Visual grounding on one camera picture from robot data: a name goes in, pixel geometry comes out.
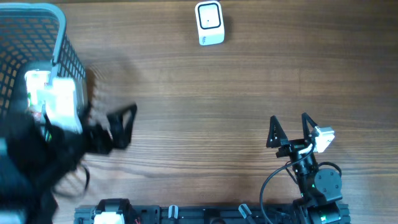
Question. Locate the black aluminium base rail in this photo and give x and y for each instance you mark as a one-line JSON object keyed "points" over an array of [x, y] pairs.
{"points": [[154, 214]]}

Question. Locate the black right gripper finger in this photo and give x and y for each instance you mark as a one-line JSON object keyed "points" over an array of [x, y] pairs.
{"points": [[276, 136], [307, 121]]}

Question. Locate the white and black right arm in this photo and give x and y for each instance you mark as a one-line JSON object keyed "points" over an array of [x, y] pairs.
{"points": [[319, 183]]}

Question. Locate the white chicken cup noodles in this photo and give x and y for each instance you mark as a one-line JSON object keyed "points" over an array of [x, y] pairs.
{"points": [[36, 80]]}

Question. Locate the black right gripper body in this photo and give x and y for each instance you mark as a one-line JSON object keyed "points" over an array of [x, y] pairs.
{"points": [[294, 147]]}

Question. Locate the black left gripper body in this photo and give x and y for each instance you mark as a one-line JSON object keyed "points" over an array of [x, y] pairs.
{"points": [[101, 134]]}

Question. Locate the white cube barcode scanner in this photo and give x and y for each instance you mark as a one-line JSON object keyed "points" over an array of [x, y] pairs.
{"points": [[210, 24]]}

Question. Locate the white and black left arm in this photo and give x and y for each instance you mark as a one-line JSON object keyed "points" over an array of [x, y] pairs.
{"points": [[36, 156]]}

